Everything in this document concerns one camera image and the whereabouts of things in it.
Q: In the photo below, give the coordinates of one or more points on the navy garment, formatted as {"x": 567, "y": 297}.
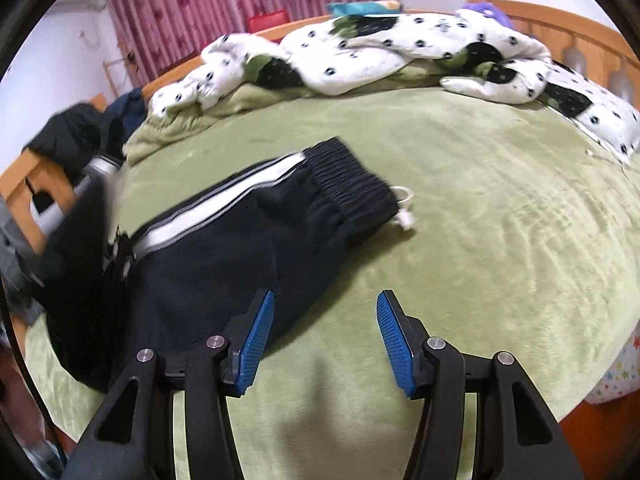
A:
{"x": 125, "y": 115}

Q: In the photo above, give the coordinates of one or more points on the wooden bed frame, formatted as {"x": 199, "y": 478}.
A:
{"x": 575, "y": 30}

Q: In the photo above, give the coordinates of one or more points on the purple fluffy toy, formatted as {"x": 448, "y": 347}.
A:
{"x": 482, "y": 12}

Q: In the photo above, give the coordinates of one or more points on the black jacket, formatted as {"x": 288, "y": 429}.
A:
{"x": 65, "y": 135}

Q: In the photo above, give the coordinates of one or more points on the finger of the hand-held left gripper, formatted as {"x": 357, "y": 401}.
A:
{"x": 119, "y": 260}

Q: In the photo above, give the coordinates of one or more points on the wooden coat rack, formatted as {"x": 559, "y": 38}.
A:
{"x": 117, "y": 72}

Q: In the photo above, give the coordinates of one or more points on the white flowered quilt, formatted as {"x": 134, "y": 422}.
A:
{"x": 350, "y": 55}

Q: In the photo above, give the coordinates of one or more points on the green fleece blanket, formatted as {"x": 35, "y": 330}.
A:
{"x": 475, "y": 210}

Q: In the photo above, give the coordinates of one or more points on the flowered pillow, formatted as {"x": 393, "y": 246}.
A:
{"x": 600, "y": 115}

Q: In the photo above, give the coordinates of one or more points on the grey jeans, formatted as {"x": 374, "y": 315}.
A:
{"x": 10, "y": 250}

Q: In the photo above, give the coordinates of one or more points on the star patterned sheet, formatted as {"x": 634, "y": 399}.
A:
{"x": 617, "y": 375}

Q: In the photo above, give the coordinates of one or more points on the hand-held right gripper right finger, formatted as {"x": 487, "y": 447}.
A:
{"x": 395, "y": 345}

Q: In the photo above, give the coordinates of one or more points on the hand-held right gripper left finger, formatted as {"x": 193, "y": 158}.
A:
{"x": 255, "y": 335}

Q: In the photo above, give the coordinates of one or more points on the red chair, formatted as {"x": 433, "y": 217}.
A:
{"x": 267, "y": 21}

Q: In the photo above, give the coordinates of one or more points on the maroon patterned curtain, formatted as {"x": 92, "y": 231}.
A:
{"x": 200, "y": 10}

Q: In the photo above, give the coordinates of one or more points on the black pants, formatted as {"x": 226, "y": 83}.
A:
{"x": 225, "y": 260}

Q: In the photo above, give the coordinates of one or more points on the teal patterned pillow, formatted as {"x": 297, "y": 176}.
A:
{"x": 365, "y": 8}

